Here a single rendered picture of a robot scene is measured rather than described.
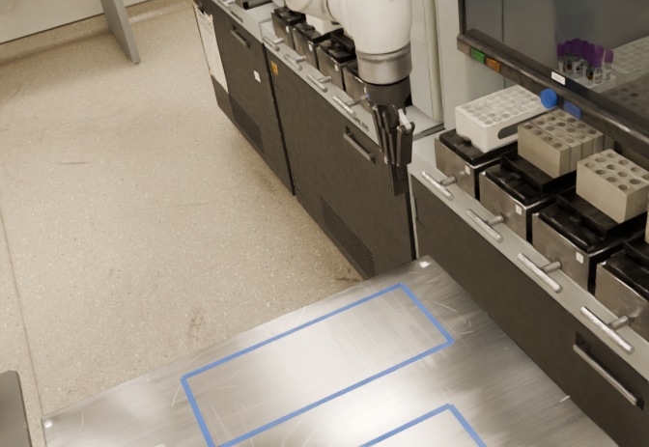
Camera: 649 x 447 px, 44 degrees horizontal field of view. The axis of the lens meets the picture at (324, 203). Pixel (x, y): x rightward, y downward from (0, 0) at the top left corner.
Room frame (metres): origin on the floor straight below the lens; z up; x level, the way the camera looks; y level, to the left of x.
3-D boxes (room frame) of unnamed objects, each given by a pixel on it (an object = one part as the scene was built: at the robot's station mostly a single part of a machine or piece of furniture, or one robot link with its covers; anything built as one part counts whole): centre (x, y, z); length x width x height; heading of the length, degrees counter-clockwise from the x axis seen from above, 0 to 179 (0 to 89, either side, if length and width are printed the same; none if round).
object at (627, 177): (0.99, -0.45, 0.85); 0.12 x 0.02 x 0.06; 18
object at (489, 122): (1.31, -0.43, 0.83); 0.30 x 0.10 x 0.06; 109
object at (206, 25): (2.90, 0.33, 0.43); 0.27 x 0.02 x 0.36; 19
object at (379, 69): (1.21, -0.14, 1.03); 0.09 x 0.09 x 0.06
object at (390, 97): (1.21, -0.14, 0.96); 0.08 x 0.07 x 0.09; 19
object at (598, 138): (1.15, -0.44, 0.85); 0.12 x 0.02 x 0.06; 19
